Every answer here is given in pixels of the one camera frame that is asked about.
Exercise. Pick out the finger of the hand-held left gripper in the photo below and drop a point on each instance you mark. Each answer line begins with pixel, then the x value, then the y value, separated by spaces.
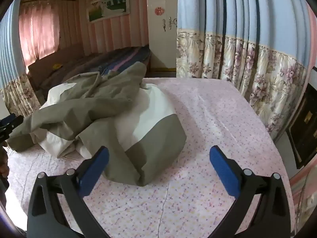
pixel 11 123

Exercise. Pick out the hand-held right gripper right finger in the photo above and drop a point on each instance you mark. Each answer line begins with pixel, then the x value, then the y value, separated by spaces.
pixel 224 171

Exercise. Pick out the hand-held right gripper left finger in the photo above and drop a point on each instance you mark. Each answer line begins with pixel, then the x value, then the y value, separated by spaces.
pixel 95 171

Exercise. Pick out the olive and white large cloth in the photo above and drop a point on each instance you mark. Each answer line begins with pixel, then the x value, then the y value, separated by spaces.
pixel 148 153

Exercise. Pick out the pink floral bed sheet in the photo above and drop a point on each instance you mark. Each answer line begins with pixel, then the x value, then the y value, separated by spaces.
pixel 210 119

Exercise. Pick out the narrow blue floral curtain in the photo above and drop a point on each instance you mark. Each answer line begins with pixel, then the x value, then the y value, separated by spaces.
pixel 12 54

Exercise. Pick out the yellow toy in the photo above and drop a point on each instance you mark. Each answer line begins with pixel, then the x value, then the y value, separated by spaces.
pixel 57 66

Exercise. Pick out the bed with brown headboard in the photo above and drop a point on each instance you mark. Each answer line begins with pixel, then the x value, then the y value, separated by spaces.
pixel 74 59

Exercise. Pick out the dark cabinet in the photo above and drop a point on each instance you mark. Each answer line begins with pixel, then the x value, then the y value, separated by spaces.
pixel 304 129

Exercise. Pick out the pink sheer curtain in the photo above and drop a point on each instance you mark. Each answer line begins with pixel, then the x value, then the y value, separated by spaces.
pixel 37 29

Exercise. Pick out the blue and pink striped blanket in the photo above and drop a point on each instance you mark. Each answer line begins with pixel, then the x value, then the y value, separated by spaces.
pixel 128 57

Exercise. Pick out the white wardrobe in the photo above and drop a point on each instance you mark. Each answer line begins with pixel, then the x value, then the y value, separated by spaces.
pixel 161 42

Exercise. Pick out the wide blue floral curtain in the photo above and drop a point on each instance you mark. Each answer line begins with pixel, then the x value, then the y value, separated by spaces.
pixel 223 17

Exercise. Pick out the framed wall picture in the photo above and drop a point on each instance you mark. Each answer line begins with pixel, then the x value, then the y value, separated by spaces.
pixel 109 7

